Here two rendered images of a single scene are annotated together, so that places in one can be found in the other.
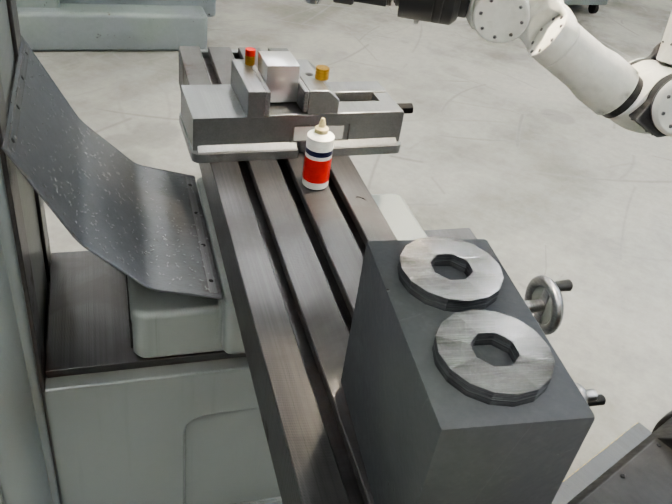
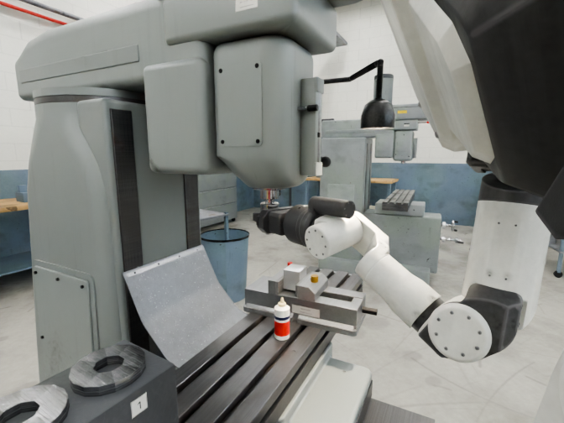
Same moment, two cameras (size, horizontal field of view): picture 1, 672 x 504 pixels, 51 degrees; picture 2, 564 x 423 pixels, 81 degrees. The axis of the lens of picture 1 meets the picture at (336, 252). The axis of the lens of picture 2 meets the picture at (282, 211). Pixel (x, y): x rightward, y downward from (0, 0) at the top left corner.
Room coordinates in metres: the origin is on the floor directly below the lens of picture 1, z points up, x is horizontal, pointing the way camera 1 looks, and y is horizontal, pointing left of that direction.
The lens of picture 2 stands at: (0.41, -0.55, 1.39)
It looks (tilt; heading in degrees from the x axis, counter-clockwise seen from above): 10 degrees down; 49
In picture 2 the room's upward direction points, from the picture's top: straight up
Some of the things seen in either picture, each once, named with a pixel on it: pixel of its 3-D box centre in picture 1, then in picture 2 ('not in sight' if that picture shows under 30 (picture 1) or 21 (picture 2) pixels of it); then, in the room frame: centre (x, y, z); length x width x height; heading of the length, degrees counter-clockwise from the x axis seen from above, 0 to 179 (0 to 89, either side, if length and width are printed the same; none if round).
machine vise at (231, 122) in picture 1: (292, 106); (304, 295); (1.07, 0.11, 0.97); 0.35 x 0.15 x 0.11; 114
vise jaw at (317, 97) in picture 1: (310, 85); (312, 285); (1.08, 0.08, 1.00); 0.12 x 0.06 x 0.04; 24
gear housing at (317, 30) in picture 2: not in sight; (253, 27); (0.90, 0.12, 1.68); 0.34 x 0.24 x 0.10; 111
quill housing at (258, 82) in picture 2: not in sight; (268, 119); (0.92, 0.08, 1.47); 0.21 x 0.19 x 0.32; 21
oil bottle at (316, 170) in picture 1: (318, 151); (282, 316); (0.93, 0.05, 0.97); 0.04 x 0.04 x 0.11
